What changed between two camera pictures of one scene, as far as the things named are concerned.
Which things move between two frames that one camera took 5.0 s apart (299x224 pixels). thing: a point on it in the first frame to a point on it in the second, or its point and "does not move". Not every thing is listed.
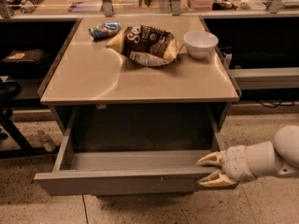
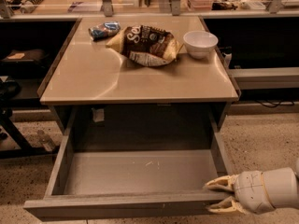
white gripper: [234, 164] to [250, 190]
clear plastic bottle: [46, 140] does not move
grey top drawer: [135, 149] to [133, 185]
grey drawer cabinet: [145, 100] does not move
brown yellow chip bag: [145, 46] does not move
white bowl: [200, 43] does not move
